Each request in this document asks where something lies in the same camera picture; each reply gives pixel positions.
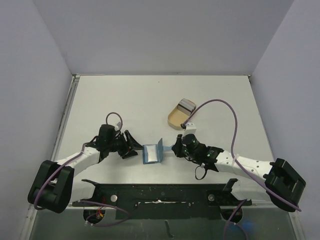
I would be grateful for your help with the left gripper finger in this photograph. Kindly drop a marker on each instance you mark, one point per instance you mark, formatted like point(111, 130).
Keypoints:
point(130, 154)
point(133, 144)

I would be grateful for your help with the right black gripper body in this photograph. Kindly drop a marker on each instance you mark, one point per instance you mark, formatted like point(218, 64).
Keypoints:
point(178, 147)

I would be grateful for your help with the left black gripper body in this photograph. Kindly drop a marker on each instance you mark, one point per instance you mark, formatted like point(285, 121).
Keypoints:
point(120, 145)

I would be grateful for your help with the blue card holder wallet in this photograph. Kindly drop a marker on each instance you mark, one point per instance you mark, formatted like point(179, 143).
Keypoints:
point(154, 153)

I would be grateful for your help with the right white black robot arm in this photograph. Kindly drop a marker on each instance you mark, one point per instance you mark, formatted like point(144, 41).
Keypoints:
point(280, 183)

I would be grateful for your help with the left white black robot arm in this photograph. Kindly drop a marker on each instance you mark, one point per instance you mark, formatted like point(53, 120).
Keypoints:
point(53, 187)

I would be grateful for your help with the stack of cards in tray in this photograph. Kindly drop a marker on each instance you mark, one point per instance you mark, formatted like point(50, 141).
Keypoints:
point(186, 106)

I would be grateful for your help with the tan oval wooden tray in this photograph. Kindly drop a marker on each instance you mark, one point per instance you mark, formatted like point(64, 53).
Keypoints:
point(176, 118)

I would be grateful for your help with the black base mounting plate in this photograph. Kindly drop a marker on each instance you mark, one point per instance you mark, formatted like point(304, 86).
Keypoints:
point(164, 201)

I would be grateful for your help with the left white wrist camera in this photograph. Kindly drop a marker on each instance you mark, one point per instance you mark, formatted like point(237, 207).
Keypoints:
point(119, 126)

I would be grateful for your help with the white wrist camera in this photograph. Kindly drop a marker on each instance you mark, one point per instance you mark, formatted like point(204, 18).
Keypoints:
point(119, 126)
point(189, 128)

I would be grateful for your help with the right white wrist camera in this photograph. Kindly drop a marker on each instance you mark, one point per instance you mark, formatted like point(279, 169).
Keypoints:
point(189, 128)

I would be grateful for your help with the left aluminium rail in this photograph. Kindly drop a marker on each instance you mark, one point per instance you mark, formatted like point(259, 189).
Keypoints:
point(65, 116)

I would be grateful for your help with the aluminium rail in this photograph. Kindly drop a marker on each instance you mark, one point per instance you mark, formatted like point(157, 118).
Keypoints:
point(65, 116)
point(294, 196)

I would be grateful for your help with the right aluminium rail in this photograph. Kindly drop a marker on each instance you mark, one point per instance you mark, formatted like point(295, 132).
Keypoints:
point(294, 196)

